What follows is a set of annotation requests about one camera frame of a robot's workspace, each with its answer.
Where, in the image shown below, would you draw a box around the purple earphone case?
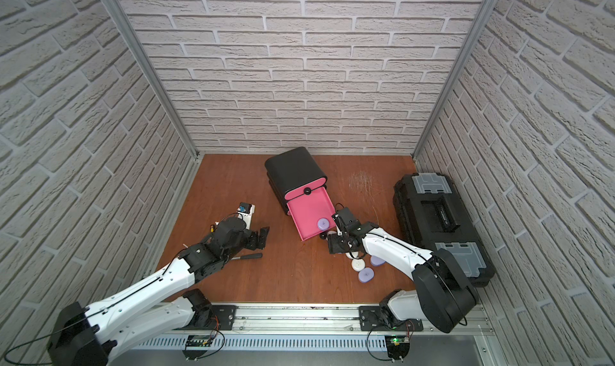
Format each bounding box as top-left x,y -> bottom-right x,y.
358,268 -> 375,284
370,256 -> 386,267
317,218 -> 331,232

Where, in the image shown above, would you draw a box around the black drawer cabinet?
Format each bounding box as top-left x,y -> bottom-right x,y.
264,147 -> 328,215

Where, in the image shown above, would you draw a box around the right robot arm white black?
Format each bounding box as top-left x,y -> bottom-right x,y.
328,207 -> 479,333

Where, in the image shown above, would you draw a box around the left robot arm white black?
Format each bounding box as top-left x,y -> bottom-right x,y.
46,216 -> 270,365

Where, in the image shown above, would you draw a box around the black toolbox grey latches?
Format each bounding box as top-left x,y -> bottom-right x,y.
392,173 -> 495,288

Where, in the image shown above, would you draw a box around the left controller board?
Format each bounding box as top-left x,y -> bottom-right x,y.
183,335 -> 217,361

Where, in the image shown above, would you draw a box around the controller board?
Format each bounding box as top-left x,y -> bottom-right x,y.
183,335 -> 217,361
384,336 -> 411,362

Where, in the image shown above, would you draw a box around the right controller board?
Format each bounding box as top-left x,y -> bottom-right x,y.
384,336 -> 411,362

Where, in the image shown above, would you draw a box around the hammer black handle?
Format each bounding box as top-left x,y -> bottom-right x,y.
231,252 -> 263,261

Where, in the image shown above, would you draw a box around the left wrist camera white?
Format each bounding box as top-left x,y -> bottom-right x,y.
237,202 -> 256,229

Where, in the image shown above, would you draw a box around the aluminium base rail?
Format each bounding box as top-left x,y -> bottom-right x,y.
138,304 -> 495,354

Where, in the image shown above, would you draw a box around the left aluminium corner post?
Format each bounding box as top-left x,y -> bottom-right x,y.
100,0 -> 200,159

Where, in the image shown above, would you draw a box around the aluminium corner post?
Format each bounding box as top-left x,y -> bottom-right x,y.
100,0 -> 200,159
412,0 -> 498,159

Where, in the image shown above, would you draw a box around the right aluminium corner post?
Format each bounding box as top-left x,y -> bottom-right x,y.
412,0 -> 498,159

